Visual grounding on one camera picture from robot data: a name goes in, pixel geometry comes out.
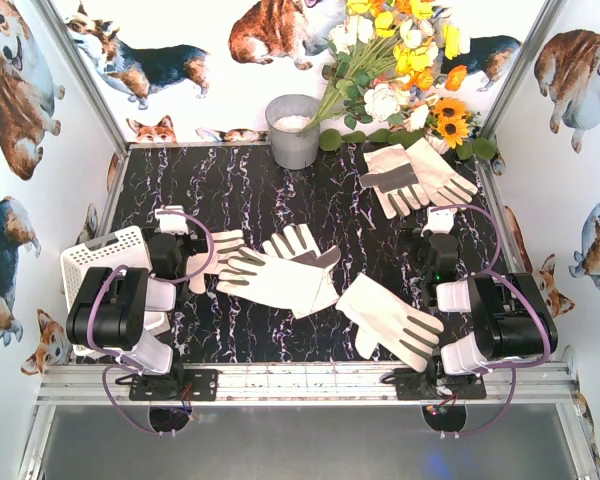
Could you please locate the white grey work glove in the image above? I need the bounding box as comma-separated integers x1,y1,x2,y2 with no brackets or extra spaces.
217,246,341,318

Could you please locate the grey palm work glove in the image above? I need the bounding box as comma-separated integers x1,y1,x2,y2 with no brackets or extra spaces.
359,145,430,219
262,224,341,271

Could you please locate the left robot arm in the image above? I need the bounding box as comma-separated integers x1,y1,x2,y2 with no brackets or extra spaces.
61,226,215,375

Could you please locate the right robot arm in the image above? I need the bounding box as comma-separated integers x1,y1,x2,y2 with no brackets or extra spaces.
399,227,558,376

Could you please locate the white perforated storage basket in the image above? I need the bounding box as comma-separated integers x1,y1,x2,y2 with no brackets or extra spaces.
59,225,170,358

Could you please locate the back right white work glove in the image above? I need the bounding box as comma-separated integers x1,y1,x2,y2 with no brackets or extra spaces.
406,139,478,207

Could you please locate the grey metal bucket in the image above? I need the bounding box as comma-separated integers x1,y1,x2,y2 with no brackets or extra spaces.
265,94,320,170

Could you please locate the artificial flower bouquet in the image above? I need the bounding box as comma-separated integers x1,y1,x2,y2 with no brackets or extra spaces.
300,1,504,160

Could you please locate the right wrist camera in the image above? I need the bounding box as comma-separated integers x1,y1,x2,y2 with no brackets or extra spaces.
421,206,457,237

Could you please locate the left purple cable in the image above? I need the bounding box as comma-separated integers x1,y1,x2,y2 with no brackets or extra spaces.
86,211,216,440

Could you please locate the purple cable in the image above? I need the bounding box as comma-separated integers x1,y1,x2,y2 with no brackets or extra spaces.
435,203,552,440
86,211,216,440

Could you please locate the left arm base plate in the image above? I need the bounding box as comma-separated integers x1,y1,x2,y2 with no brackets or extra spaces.
129,369,219,402

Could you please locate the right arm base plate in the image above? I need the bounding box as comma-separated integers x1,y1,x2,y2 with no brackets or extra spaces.
392,372,487,400

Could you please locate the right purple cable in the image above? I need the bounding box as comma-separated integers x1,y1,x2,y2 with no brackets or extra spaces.
435,203,552,440

